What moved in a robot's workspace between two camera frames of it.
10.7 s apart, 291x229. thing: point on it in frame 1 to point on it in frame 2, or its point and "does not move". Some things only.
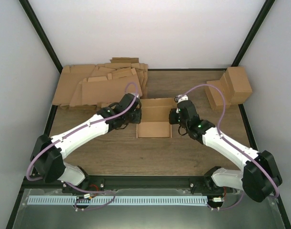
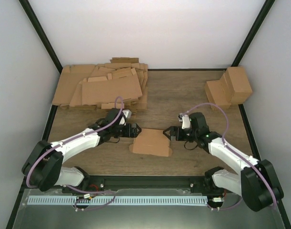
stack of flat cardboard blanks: [101, 85] does not move
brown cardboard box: [155, 121] to [152, 141]
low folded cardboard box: [214, 97] does not move
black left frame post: [41, 33] does not move
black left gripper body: [135, 119] to [124, 133]
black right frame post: [248, 45] does not move
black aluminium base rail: [33, 183] does not move
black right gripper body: [172, 120] to [183, 137]
